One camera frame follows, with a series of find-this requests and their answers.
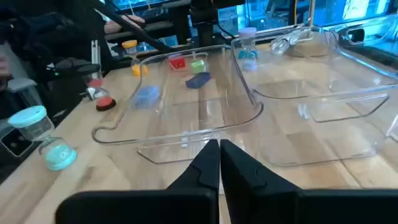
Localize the orange hourglass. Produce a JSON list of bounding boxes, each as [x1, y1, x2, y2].
[[121, 39, 149, 77]]

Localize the red wall charger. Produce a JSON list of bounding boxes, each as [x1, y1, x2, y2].
[[168, 54, 187, 72]]

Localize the light blue wall charger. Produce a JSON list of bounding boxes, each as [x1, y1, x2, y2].
[[130, 85, 162, 110]]

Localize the person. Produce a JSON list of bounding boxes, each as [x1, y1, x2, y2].
[[0, 0, 108, 119]]

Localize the small green charger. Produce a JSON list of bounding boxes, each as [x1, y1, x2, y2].
[[190, 58, 206, 75]]

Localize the bundled white lamp cable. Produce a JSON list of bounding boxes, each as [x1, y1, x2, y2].
[[269, 29, 303, 56]]

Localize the clear plastic bin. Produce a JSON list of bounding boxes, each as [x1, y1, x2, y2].
[[329, 14, 398, 78], [91, 45, 264, 166], [230, 26, 398, 167]]

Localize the teal hourglass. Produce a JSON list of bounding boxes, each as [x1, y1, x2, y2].
[[7, 105, 78, 172]]

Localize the blue digital timer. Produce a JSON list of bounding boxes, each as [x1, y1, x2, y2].
[[185, 72, 212, 90]]

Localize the black smartphone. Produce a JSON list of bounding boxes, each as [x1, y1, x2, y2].
[[0, 126, 40, 158]]

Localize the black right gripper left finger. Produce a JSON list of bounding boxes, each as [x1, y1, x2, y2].
[[55, 139, 221, 224]]

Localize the lilac hourglass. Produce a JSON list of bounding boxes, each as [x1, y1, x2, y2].
[[237, 27, 259, 72]]

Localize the black hourglass red sand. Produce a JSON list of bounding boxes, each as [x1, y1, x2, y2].
[[86, 78, 118, 112]]

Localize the person's hand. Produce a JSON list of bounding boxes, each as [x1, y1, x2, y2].
[[104, 14, 146, 34]]

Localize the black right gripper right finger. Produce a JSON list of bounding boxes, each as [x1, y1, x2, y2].
[[220, 139, 398, 224]]

